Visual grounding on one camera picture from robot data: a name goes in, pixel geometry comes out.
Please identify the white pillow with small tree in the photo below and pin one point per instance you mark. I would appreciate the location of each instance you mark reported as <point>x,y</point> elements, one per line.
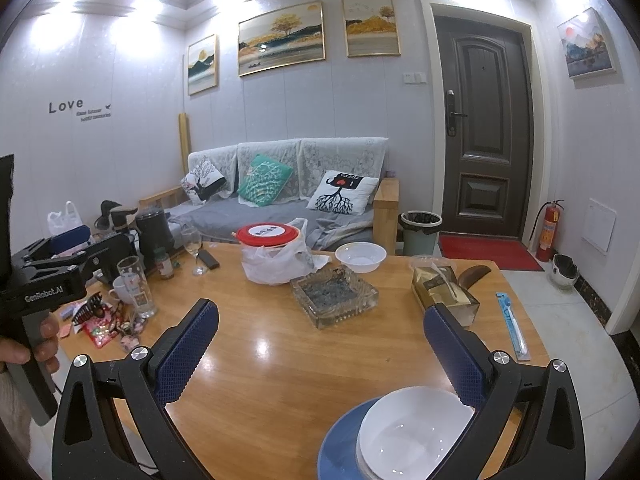
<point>202,180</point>

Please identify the blue plate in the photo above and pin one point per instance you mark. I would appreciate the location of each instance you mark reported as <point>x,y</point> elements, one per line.
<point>340,440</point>

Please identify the black lettering wall decal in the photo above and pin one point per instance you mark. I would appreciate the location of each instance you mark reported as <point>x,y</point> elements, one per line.
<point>67,106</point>

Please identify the wine glass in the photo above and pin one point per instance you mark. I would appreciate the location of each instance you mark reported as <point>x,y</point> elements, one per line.
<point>191,245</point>

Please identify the dark grey door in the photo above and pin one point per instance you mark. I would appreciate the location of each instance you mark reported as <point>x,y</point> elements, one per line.
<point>485,135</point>

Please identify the square framed tree painting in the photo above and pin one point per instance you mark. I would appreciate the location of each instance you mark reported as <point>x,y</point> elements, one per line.
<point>372,25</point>

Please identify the white wall panel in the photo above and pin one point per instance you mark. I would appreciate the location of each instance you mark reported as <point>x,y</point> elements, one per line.
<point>600,225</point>

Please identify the wooden box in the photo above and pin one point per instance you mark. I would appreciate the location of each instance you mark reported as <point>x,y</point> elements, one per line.
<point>386,210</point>

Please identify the red doormat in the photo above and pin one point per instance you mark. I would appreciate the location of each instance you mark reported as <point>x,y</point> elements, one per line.
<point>490,252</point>

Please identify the black electric kettle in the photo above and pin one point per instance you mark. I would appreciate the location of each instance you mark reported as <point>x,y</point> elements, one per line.
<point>155,235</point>

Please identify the wide framed tree painting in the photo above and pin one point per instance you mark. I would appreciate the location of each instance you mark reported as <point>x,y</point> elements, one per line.
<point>280,40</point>

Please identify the tall drinking glass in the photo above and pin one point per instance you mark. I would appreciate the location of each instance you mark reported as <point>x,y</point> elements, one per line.
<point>136,290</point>

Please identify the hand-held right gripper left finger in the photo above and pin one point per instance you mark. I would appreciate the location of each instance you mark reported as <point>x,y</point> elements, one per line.
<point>187,355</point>

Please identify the pile of snack packets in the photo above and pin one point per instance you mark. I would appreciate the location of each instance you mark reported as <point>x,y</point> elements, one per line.
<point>115,330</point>

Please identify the white disposable plastic bowl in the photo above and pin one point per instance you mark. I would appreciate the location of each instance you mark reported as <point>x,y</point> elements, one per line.
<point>360,255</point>

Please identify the green trash bin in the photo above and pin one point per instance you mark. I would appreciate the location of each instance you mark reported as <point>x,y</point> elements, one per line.
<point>420,235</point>

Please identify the framed mountain sunset painting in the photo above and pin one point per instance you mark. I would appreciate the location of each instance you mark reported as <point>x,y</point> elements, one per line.
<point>587,42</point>

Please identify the clear plastic lid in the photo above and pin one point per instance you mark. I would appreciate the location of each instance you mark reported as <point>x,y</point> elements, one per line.
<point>425,261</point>

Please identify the blue packaged toothbrush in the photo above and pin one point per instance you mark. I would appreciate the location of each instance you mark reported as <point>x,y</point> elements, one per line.
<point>512,325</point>

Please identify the glass ashtray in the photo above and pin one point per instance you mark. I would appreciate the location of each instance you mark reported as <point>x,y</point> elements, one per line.
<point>335,295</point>

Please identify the black hair clip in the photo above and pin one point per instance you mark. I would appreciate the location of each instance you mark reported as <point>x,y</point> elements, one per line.
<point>87,310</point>

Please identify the small green lidded jar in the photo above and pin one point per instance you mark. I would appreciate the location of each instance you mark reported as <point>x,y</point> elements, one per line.
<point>165,265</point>

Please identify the person's left hand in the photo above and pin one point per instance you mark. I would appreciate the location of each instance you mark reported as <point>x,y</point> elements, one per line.
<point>50,340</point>

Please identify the white mug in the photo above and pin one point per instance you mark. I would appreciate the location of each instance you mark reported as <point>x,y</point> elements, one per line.
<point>119,292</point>

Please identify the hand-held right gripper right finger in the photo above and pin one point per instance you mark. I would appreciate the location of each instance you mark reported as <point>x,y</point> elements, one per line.
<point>452,355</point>

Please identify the white pillow with black tree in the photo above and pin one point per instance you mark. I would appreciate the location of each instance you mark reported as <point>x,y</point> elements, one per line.
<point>340,192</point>

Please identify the white light switch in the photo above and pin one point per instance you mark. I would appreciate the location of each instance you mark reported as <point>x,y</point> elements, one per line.
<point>415,78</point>

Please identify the red lidded container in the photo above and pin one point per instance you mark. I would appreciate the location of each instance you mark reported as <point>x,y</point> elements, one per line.
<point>267,235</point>

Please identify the small black rectangular device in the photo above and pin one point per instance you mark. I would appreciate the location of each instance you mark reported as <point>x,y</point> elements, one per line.
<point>208,258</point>

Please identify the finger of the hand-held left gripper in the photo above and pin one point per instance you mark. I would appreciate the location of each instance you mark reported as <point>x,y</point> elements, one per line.
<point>110,257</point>
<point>70,240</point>

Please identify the red fire extinguisher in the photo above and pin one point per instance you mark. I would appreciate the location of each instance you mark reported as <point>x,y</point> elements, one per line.
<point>547,235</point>

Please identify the black curved object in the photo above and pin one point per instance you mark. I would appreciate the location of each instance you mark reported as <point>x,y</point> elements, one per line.
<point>117,217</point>

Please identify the grey sofa with lace cover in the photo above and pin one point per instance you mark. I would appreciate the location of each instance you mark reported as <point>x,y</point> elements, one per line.
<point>225,217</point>

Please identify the small framed landscape painting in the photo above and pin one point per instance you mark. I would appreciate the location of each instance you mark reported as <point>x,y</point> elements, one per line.
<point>202,65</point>

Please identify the gold tissue box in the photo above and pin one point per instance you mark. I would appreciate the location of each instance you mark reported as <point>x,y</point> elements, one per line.
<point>440,292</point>

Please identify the white and black helmet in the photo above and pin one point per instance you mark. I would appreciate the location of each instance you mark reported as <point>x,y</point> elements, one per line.
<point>565,270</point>

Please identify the green patterned pillow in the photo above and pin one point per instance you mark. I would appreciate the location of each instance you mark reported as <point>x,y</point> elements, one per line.
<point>265,180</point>

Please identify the light wooden board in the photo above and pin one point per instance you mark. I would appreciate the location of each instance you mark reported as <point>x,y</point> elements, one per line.
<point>184,145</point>

